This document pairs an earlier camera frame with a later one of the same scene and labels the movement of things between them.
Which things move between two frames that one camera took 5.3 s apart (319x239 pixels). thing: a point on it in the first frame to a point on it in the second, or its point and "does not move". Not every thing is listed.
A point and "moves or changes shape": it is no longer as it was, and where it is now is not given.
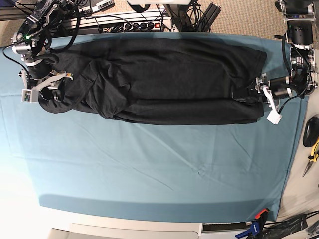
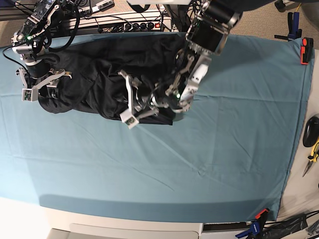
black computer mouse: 311,132 does not move
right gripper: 275,89 to 138,107
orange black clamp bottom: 262,216 does not move
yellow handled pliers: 314,154 does not move
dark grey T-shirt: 157,80 moves or changes shape
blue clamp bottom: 254,229 does not move
